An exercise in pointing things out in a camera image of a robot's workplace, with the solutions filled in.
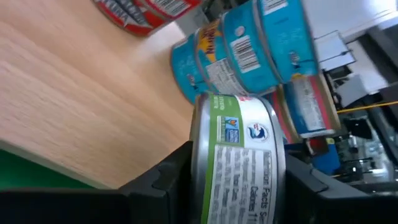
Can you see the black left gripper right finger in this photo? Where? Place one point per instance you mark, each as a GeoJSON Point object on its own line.
{"type": "Point", "coordinates": [326, 208]}

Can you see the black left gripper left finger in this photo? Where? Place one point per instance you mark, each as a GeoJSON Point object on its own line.
{"type": "Point", "coordinates": [93, 208]}

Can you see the green albacore tuna can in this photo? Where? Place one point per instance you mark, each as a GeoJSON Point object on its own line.
{"type": "Point", "coordinates": [236, 174]}

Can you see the wooden shelf board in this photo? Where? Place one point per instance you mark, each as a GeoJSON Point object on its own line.
{"type": "Point", "coordinates": [77, 93]}

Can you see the blue bin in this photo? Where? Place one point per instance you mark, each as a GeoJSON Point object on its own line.
{"type": "Point", "coordinates": [326, 158]}

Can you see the green table mat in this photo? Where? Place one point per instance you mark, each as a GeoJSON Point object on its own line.
{"type": "Point", "coordinates": [31, 174]}

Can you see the white desk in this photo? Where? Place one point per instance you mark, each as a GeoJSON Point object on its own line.
{"type": "Point", "coordinates": [334, 49]}

